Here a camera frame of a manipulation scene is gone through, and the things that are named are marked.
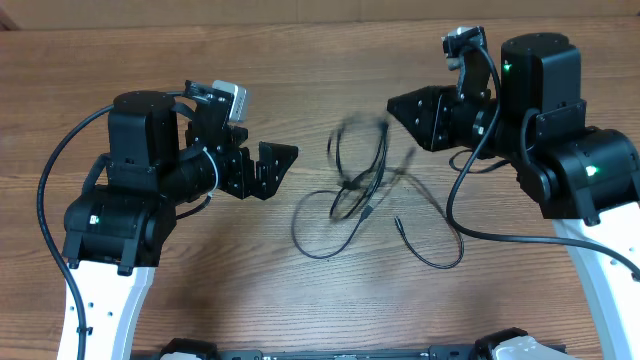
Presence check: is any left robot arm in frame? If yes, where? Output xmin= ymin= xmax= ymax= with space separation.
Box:
xmin=58 ymin=83 xmax=298 ymax=359

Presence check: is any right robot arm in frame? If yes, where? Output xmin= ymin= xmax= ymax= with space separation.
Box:
xmin=387 ymin=26 xmax=639 ymax=359

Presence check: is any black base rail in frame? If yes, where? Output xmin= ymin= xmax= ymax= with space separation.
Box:
xmin=132 ymin=327 xmax=569 ymax=360

